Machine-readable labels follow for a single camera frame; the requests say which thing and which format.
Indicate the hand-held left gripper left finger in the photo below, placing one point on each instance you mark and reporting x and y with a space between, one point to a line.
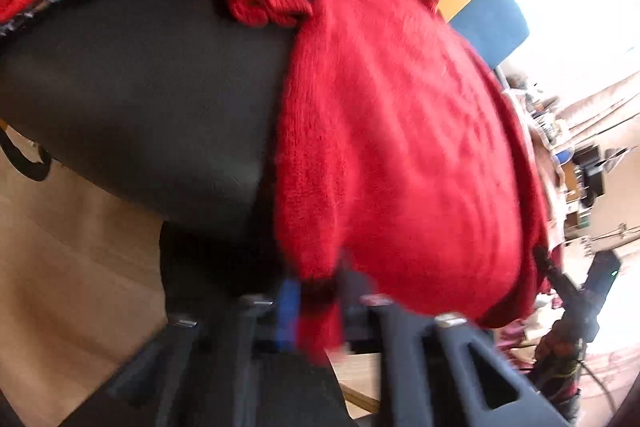
288 317

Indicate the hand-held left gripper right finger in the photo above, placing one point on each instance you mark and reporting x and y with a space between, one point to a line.
400 357

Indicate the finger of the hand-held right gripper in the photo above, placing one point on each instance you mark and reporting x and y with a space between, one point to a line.
560 279

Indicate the red knit sweater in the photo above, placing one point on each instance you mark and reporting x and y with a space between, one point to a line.
400 132

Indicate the cluttered wooden desk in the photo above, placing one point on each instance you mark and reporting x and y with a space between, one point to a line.
575 162

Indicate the black leather table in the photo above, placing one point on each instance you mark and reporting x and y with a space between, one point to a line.
150 107

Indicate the blue panel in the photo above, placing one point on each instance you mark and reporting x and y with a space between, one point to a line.
492 22

